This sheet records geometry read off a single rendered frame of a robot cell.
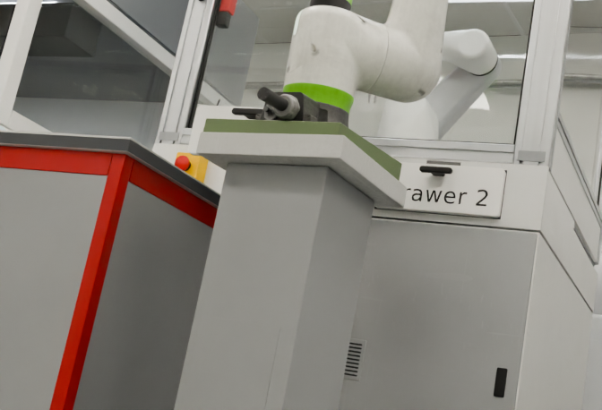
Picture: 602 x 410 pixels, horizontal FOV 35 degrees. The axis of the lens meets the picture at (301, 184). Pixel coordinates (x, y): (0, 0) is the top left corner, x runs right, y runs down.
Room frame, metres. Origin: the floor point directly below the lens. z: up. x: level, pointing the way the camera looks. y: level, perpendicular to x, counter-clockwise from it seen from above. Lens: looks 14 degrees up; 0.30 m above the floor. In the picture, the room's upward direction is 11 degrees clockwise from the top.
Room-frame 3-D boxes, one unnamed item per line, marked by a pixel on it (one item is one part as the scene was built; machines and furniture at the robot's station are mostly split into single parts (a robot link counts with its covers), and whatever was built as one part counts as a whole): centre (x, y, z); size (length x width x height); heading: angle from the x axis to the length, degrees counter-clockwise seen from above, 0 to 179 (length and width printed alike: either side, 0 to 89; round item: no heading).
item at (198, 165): (2.33, 0.28, 0.88); 0.07 x 0.05 x 0.07; 64
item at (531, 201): (2.62, -0.27, 0.87); 1.02 x 0.95 x 0.14; 64
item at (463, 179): (2.06, -0.30, 0.87); 0.29 x 0.02 x 0.11; 64
